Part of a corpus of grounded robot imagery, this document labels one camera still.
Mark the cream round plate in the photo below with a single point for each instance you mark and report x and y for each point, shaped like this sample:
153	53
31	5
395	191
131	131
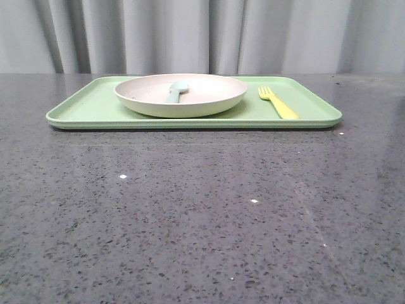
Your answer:
206	95

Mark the yellow plastic fork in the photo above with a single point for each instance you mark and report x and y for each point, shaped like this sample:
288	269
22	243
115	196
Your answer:
281	108

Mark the light blue plastic spoon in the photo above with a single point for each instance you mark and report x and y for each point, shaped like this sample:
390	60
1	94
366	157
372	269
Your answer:
176	89

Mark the light green plastic tray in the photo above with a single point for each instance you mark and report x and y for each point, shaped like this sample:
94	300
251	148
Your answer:
96	107

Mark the grey background curtain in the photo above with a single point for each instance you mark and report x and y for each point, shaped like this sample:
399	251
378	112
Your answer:
220	37

